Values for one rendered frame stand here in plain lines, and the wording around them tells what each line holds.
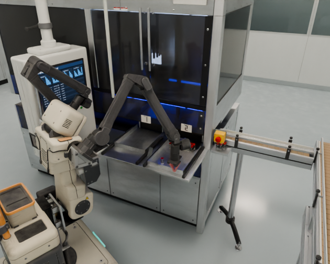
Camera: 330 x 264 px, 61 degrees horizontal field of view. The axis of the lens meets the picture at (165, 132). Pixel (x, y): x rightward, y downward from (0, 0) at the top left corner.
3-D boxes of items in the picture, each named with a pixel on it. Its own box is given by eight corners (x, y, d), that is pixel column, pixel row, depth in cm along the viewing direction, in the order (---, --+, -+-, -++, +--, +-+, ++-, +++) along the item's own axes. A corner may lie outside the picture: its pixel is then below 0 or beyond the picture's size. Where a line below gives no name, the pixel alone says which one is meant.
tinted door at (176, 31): (151, 96, 213) (149, 12, 185) (206, 106, 197) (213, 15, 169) (151, 97, 212) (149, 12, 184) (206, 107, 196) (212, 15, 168)
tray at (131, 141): (137, 127, 240) (137, 123, 238) (165, 133, 230) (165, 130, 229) (114, 146, 213) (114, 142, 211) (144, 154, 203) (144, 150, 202)
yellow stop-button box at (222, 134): (216, 137, 210) (217, 128, 206) (226, 139, 207) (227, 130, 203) (213, 142, 204) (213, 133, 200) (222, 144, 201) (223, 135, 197)
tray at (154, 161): (168, 142, 219) (168, 138, 217) (200, 150, 209) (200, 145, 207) (147, 165, 192) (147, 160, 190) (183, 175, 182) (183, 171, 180)
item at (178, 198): (88, 135, 408) (79, 76, 366) (229, 173, 330) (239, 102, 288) (32, 173, 328) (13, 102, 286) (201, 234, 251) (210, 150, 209)
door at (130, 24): (100, 87, 230) (91, 8, 202) (150, 96, 213) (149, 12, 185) (99, 87, 230) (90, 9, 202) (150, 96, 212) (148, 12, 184)
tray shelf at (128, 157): (132, 128, 243) (132, 126, 242) (211, 146, 217) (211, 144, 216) (98, 155, 205) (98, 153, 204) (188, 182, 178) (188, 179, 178)
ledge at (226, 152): (216, 143, 221) (216, 141, 220) (232, 147, 216) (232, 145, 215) (210, 152, 209) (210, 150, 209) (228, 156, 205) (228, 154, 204)
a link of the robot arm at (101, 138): (124, 67, 159) (131, 66, 150) (144, 80, 165) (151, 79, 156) (88, 139, 155) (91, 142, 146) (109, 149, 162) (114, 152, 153)
